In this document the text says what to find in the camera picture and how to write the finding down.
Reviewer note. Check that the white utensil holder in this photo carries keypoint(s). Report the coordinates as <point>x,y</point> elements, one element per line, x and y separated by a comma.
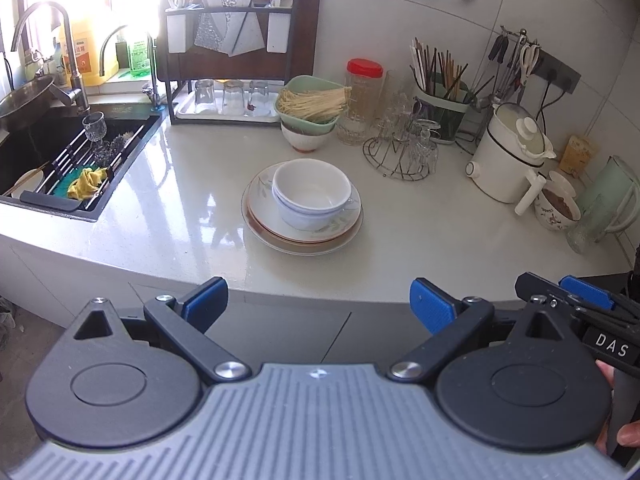
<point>180,32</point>
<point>278,32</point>

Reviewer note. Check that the yellow oil bottle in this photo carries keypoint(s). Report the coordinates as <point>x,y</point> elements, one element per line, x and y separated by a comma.
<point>87,50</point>

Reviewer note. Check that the inverted cut-glass cup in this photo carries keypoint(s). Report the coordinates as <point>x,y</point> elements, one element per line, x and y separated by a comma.
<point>103,152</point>

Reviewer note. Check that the black dish rack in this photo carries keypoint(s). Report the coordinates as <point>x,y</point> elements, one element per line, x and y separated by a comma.
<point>291,35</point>

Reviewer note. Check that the yellow cloth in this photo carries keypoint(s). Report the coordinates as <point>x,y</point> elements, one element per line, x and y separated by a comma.
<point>87,182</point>

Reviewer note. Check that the white electric pot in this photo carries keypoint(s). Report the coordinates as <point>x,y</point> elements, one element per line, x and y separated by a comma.
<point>502,165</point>

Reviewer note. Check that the grey wall socket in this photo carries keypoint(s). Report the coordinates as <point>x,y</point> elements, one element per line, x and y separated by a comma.
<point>560,72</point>

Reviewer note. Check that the white bowl with red base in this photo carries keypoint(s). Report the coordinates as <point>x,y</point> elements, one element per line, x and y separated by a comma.
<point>306,142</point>

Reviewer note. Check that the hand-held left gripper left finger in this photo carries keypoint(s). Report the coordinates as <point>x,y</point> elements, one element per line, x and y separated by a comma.
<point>205,301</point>

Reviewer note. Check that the green plastic basket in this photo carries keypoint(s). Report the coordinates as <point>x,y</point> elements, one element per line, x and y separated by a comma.
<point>305,84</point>

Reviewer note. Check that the clear glass tumbler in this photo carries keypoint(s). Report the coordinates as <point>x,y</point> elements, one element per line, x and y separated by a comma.
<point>258,96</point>
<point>204,95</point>
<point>232,96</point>

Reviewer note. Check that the steel wool scrubber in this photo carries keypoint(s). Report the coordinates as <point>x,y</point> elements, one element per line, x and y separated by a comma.
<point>120,142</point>

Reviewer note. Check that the kitchen scissors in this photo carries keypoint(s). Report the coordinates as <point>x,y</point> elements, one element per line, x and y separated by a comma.
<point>530,60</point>

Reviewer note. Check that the white tray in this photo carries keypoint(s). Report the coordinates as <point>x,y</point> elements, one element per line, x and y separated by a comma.
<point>230,117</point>

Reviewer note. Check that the steel pan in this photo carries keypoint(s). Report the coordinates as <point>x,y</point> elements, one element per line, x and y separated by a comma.
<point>25,102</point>

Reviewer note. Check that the dried noodles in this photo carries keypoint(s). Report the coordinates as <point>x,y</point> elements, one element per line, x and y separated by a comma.
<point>312,102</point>

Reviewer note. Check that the silver patterned board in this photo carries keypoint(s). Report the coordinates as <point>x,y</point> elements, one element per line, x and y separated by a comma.
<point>227,20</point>

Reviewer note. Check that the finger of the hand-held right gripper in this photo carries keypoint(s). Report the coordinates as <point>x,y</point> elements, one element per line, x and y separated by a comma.
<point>545,290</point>
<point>587,291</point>

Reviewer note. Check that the hanging kitchen utensils rack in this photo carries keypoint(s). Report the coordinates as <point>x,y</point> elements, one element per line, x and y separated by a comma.
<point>505,60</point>

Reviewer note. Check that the textured glass cup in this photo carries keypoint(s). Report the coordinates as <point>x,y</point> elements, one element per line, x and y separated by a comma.
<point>585,227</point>

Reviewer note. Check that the green chopstick holder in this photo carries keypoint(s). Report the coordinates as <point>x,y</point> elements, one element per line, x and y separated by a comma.
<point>442,115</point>

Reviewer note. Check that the clear cut-glass goblet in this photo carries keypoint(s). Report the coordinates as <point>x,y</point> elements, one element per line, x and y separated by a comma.
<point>427,147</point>

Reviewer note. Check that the small white ceramic bowl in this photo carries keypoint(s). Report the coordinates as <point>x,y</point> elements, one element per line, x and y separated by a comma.
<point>310,185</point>

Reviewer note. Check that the floral ceramic mug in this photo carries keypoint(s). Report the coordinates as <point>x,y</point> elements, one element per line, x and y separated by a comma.
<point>555,210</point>

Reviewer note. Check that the green detergent bottle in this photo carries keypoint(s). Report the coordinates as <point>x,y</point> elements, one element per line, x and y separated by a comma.
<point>140,55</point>

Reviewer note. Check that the person's right hand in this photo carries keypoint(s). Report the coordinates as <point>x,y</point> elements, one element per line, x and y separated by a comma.
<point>631,434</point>

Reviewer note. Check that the glass jar with red lid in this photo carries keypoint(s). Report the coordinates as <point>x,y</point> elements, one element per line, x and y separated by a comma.
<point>362,100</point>

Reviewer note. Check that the pale green pitcher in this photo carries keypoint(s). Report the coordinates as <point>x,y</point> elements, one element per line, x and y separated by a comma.
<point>617,185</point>

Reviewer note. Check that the yellow packet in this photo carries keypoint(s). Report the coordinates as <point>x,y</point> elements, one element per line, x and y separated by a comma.
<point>577,155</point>

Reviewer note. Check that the teal scrub pad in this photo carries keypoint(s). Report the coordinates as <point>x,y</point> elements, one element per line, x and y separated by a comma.
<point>60,191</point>

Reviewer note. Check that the bag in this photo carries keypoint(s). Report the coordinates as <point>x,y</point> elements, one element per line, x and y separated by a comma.
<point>5,320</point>

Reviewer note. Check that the bundle of chopsticks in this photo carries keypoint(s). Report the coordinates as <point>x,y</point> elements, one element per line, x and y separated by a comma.
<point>437,70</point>

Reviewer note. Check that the small steel faucet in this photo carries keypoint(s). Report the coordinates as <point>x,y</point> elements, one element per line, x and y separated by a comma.
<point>150,55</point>

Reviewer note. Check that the brown cutting board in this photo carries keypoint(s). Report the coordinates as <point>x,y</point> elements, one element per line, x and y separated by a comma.
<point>306,25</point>

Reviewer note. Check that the pink flower pattern plate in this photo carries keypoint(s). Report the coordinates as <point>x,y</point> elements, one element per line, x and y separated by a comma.
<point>280,251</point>

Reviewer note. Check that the clear glass jar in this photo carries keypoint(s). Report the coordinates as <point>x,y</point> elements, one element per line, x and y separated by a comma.
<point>397,95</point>

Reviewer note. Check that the clear wine glass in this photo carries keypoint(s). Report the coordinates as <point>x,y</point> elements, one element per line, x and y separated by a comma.
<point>94,127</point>

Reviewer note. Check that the black sink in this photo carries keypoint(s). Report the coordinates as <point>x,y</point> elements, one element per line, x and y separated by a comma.
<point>25,155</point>

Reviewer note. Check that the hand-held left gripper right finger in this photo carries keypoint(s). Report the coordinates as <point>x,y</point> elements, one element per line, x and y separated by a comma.
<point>432,306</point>

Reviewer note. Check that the tall steel faucet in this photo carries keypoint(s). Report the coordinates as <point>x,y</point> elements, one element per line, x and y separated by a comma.
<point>70,45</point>

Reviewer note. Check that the roll-up drying rack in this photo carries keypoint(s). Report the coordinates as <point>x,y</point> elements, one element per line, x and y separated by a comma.
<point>70,155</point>

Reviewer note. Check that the white rice bowl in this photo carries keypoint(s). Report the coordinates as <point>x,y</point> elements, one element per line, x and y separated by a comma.
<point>30,185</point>

